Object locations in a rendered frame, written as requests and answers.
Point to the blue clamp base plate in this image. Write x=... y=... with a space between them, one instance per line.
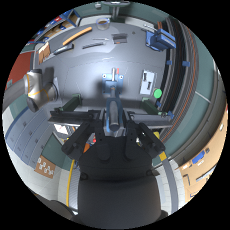
x=105 y=84

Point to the dark flat file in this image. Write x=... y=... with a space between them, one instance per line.
x=93 y=45

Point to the small grey wall box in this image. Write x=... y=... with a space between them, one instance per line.
x=98 y=5

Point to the thin silver scriber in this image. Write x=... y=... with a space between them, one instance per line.
x=100 y=38

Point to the black bolt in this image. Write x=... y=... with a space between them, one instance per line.
x=145 y=76
x=149 y=86

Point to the yellow block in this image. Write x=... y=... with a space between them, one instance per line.
x=156 y=134

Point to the blue shelf unit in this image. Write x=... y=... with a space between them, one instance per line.
x=59 y=27

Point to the blue bench vise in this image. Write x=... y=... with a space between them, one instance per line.
x=161 y=41

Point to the red pin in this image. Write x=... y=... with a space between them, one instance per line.
x=117 y=71

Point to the green round button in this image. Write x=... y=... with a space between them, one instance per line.
x=157 y=93

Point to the tan pegboard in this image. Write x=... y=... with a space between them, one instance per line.
x=206 y=161

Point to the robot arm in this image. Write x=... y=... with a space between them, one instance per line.
x=37 y=89

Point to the grey locker row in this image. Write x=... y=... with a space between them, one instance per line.
x=25 y=136

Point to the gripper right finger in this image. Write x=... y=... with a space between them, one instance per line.
x=149 y=138

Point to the blue cart with orange cylinder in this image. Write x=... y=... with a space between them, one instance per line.
x=87 y=147

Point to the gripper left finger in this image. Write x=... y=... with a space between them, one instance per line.
x=77 y=136

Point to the dark grey angle block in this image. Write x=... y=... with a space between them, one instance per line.
x=119 y=38

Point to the red cabinet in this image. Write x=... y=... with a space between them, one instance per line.
x=19 y=70

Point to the dark guide rail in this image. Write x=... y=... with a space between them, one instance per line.
x=151 y=120
x=71 y=116

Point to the white parts tray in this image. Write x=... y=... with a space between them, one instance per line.
x=152 y=79

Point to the brown clipboard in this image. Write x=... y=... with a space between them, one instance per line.
x=60 y=128

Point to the red round button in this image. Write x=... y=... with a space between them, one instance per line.
x=94 y=139

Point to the black spirit level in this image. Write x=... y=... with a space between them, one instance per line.
x=63 y=49

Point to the cork notice board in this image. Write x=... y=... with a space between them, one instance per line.
x=44 y=167

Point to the silver pin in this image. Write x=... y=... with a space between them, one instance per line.
x=114 y=74

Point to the stack of long rails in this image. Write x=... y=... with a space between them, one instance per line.
x=181 y=75

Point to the grey handwheel stand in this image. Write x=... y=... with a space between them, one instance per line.
x=116 y=7

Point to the grey clamp post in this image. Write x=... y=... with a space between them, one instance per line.
x=114 y=111

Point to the blue rail clip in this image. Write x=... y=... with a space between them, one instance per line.
x=169 y=62
x=171 y=115
x=186 y=63
x=158 y=104

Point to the brown bench brush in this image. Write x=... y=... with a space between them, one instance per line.
x=44 y=52

